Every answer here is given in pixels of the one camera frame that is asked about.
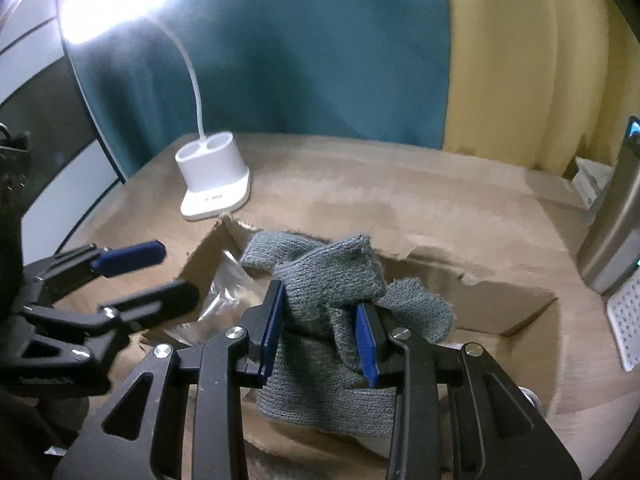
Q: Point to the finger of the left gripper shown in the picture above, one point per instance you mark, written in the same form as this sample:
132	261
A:
130	258
145	304

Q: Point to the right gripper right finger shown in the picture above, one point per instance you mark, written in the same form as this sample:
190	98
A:
496	432

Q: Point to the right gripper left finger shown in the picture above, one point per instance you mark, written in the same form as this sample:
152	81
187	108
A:
138	432

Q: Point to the clear plastic snack bag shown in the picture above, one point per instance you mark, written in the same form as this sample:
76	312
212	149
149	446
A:
231	292

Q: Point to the grey knitted cloth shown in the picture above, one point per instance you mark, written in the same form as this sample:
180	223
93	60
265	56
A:
330	319

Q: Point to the red metal can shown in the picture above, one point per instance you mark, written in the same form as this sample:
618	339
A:
533	399

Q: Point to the open cardboard box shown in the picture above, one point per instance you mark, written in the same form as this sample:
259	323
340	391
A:
450	309

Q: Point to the white perforated plastic basket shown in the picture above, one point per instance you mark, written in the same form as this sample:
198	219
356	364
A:
623	311

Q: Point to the stainless steel travel mug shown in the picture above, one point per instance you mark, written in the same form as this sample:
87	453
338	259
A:
610	252

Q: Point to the white desk lamp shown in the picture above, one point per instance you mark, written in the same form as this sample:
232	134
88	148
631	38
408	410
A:
217	178

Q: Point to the teal curtain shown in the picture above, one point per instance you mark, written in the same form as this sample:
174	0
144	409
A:
365	69

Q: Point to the yellow curtain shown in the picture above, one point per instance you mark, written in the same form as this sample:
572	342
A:
536	83

